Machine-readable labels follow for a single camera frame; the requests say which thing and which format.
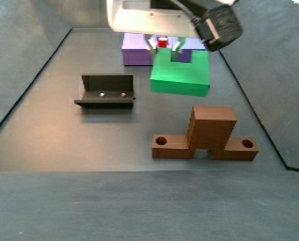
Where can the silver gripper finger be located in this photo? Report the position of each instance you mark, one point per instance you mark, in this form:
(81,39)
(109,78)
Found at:
(152,44)
(180,44)

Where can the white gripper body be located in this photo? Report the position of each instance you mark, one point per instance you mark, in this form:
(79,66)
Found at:
(133,16)

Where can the green U-shaped block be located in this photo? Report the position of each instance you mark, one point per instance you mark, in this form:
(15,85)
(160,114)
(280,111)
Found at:
(186,78)

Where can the purple board with cross slot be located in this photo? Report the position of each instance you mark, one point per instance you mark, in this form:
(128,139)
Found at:
(137,54)

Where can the dark grey angle fixture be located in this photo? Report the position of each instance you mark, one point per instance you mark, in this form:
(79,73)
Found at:
(107,90)

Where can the red peg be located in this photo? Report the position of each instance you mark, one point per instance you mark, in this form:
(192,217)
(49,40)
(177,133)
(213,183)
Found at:
(162,42)

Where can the brown T-shaped block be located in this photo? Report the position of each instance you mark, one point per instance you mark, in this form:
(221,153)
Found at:
(209,133)

